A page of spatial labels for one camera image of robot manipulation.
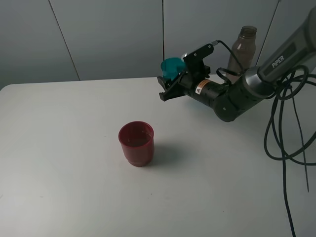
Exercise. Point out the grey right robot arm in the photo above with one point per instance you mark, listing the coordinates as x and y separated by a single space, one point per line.
230 100

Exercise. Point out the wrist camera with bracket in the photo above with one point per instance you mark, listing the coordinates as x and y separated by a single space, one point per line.
194 60

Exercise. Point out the brown translucent plastic bottle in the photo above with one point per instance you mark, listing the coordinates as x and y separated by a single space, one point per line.
244 49

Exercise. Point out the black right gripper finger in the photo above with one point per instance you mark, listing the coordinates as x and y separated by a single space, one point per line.
165 83

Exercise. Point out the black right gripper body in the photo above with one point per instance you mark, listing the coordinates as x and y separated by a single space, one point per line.
182 85

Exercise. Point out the teal translucent plastic cup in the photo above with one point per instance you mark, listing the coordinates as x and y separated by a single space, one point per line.
171 67

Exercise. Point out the red plastic cup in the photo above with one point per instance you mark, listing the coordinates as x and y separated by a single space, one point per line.
137 142

